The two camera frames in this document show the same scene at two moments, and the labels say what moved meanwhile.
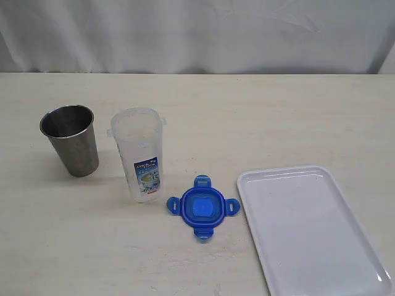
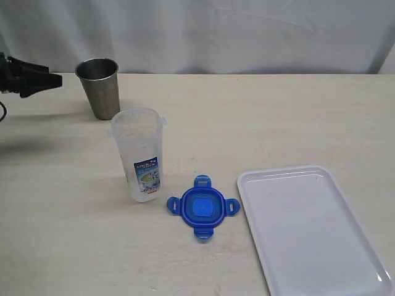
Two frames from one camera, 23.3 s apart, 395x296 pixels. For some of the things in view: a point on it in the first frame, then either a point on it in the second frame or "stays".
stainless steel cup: (71, 129) -> (99, 77)
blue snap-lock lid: (202, 207) stays
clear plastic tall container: (138, 132) stays
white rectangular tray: (310, 240) stays
